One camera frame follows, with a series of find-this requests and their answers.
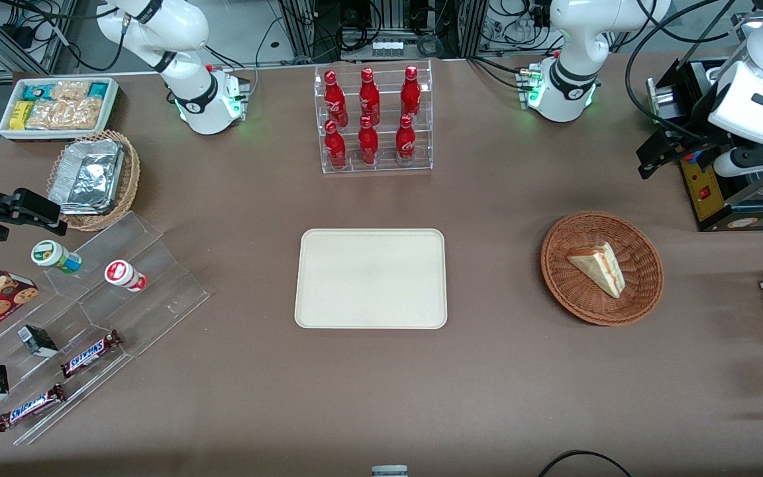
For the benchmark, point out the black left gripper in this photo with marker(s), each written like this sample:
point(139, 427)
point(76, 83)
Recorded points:
point(701, 123)

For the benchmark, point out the triangular sandwich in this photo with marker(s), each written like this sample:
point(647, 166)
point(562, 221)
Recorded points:
point(599, 268)

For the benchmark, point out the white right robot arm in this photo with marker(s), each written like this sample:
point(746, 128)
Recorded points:
point(176, 40)

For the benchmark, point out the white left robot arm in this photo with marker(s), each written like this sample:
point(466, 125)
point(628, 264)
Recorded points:
point(577, 40)

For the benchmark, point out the light wicker basket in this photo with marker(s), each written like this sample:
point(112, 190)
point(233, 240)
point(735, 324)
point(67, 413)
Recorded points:
point(131, 179)

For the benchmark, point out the brown wicker basket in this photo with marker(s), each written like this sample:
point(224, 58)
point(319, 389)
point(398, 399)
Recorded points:
point(633, 291)

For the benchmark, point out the cream rectangular tray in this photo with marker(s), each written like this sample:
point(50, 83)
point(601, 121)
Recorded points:
point(369, 278)

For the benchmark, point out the green label yogurt cup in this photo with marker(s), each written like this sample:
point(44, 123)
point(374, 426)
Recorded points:
point(55, 256)

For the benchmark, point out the aluminium foil container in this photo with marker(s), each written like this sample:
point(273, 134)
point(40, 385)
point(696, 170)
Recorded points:
point(87, 177)

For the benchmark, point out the black food warmer case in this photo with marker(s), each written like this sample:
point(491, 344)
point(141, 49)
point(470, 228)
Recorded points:
point(709, 199)

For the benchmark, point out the white rectangular snack bin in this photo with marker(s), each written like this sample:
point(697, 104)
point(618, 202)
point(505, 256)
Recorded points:
point(7, 129)

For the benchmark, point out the yellow snack pack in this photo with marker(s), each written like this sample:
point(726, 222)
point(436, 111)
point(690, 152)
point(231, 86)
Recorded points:
point(21, 114)

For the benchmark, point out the clear rice cracker pack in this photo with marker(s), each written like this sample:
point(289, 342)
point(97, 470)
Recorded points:
point(67, 114)
point(70, 90)

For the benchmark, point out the red label yogurt cup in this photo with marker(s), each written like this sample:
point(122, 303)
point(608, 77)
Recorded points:
point(124, 275)

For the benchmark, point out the teal snack pack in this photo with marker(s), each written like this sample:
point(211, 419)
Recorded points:
point(98, 89)
point(37, 91)

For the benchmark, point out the clear acrylic tiered stand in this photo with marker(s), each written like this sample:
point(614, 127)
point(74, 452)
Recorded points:
point(156, 298)

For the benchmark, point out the brown Snickers bar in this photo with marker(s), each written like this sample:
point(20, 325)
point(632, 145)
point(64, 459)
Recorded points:
point(30, 408)
point(90, 354)

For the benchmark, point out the red cola bottle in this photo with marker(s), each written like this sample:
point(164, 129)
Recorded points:
point(335, 149)
point(410, 96)
point(369, 98)
point(406, 142)
point(334, 99)
point(368, 144)

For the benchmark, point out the clear acrylic bottle rack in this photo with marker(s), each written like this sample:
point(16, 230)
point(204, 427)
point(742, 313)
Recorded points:
point(385, 165)

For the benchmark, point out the white power strip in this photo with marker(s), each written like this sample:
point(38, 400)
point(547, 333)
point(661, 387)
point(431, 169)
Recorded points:
point(388, 48)

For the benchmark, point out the small grey device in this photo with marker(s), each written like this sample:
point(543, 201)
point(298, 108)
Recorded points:
point(389, 471)

